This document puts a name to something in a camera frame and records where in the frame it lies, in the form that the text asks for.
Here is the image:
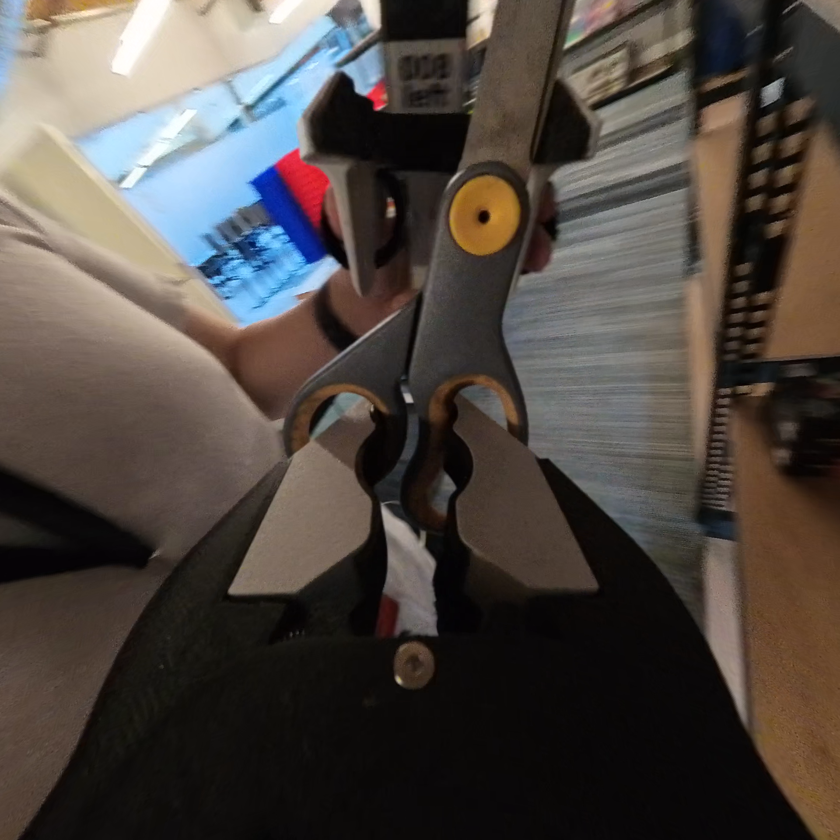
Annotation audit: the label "person's left forearm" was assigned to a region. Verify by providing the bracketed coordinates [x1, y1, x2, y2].
[184, 285, 349, 422]

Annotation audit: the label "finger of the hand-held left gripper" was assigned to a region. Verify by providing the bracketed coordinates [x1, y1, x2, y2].
[298, 112, 395, 298]
[533, 80, 601, 170]

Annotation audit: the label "person's left hand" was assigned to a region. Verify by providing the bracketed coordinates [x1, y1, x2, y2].
[320, 177, 559, 358]

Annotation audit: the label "person's light shirt torso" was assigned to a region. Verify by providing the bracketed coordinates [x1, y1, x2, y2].
[0, 187, 439, 840]

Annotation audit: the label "black metal shelf frame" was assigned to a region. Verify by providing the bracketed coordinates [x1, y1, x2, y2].
[689, 0, 828, 526]

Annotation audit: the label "wooden desk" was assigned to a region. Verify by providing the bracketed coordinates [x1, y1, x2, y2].
[686, 92, 840, 840]

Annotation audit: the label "grey yellow scissors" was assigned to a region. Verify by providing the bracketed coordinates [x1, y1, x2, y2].
[282, 0, 573, 531]

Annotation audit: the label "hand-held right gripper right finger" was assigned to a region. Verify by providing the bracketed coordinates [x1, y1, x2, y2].
[433, 392, 599, 632]

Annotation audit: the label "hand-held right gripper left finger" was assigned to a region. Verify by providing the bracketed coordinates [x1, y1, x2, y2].
[228, 403, 389, 634]

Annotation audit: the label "red blue panel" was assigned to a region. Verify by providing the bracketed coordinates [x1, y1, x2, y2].
[251, 150, 332, 263]

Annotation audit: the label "long ceiling light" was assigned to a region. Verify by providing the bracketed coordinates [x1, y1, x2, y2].
[110, 0, 173, 74]

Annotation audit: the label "black wristband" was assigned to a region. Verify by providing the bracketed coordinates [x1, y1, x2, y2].
[312, 281, 360, 353]

